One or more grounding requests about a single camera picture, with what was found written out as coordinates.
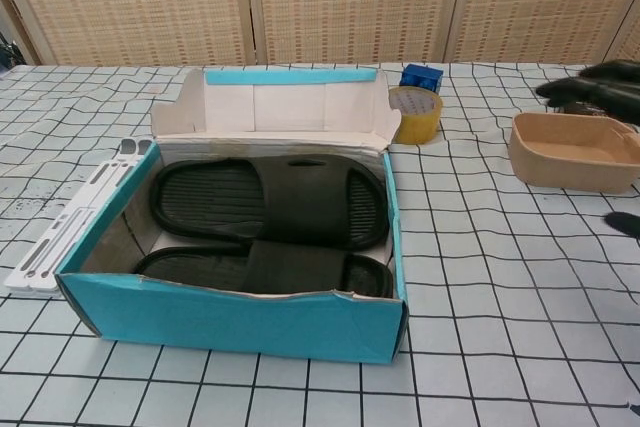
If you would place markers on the black equipment piece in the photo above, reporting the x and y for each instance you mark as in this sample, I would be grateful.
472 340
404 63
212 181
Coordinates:
7 52

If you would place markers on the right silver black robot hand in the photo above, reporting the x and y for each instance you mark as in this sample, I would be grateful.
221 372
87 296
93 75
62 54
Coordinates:
610 89

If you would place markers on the beige rectangular tray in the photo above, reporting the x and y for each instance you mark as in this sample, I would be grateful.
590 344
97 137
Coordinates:
565 172

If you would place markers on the white black checked tablecloth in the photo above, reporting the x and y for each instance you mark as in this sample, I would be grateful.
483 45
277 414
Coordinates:
300 397

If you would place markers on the yellow packing tape roll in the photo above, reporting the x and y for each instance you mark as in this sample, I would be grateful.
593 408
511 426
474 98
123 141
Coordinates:
417 127

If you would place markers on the white folding laptop stand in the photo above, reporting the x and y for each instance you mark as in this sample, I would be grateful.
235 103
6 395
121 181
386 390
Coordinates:
35 257

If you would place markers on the woven bamboo screen panel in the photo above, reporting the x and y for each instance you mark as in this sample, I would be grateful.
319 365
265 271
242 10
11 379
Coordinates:
631 44
350 2
140 2
540 2

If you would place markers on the teal cardboard shoe box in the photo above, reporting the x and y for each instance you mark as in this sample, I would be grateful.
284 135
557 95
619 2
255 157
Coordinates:
225 317

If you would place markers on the blue plastic block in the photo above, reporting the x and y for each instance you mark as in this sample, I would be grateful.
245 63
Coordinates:
422 77

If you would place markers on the black rubber slipper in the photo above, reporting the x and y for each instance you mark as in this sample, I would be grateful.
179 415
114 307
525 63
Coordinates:
300 202
290 267

